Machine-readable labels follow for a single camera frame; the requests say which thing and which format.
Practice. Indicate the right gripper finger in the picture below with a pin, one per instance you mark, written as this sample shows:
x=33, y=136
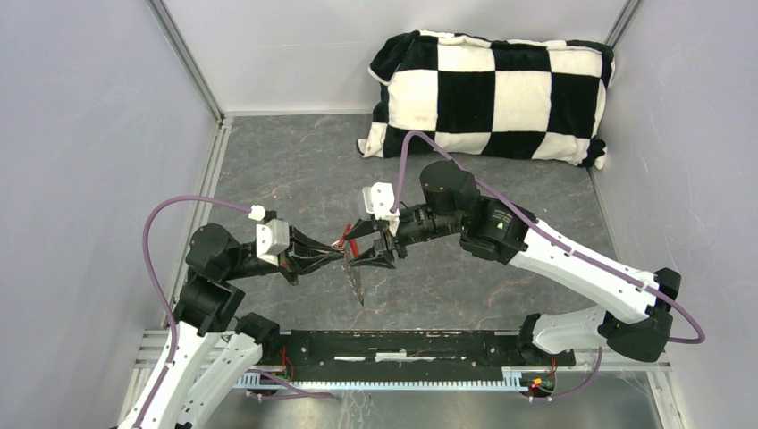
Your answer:
x=363, y=228
x=374, y=258

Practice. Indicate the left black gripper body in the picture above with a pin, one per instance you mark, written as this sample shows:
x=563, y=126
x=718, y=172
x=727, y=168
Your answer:
x=286, y=259

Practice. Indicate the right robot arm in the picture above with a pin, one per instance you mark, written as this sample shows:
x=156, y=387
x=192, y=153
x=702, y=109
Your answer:
x=631, y=315

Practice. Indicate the red grey keyring holder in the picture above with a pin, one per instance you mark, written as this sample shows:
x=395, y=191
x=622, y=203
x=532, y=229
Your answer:
x=352, y=273

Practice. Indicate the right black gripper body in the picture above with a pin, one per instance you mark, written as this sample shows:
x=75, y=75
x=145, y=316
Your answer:
x=408, y=230

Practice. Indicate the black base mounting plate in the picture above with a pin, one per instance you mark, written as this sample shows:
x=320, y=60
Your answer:
x=404, y=356

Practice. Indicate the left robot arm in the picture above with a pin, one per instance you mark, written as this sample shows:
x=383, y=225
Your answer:
x=201, y=361

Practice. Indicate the blue white cable duct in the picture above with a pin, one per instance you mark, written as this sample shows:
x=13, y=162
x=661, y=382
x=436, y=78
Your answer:
x=505, y=380

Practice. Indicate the red tag key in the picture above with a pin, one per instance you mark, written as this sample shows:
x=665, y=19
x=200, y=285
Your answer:
x=340, y=242

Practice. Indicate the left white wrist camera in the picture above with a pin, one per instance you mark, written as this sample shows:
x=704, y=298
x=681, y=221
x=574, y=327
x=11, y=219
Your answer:
x=272, y=235

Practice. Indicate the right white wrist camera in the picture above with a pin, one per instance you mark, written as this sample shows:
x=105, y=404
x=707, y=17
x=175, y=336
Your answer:
x=378, y=201

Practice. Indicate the black white checkered pillow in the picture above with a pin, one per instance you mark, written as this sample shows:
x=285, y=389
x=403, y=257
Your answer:
x=515, y=98

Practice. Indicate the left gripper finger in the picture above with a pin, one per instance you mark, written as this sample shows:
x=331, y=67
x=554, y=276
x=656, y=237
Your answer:
x=303, y=265
x=303, y=246

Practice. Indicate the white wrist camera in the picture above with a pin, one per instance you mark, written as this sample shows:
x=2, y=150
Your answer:
x=272, y=235
x=378, y=201

